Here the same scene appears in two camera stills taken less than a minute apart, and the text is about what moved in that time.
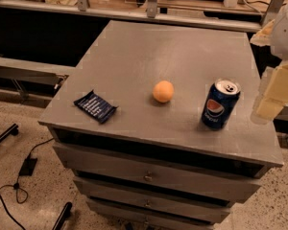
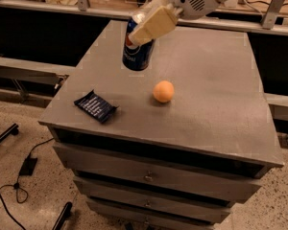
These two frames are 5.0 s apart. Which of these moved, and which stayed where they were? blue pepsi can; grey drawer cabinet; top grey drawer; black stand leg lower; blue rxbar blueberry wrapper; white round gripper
Moved: blue pepsi can; white round gripper
Stayed: grey drawer cabinet; blue rxbar blueberry wrapper; top grey drawer; black stand leg lower
